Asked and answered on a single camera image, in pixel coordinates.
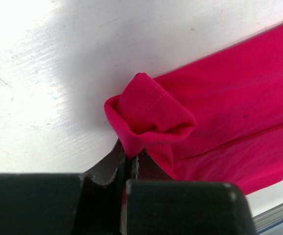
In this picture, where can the aluminium mounting rail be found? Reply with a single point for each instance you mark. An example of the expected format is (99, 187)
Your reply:
(270, 222)

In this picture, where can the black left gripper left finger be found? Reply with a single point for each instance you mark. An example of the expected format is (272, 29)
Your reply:
(85, 203)

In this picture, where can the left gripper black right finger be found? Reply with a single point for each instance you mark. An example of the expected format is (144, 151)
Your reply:
(154, 204)

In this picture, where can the red t-shirt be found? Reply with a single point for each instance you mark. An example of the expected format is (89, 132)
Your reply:
(216, 119)

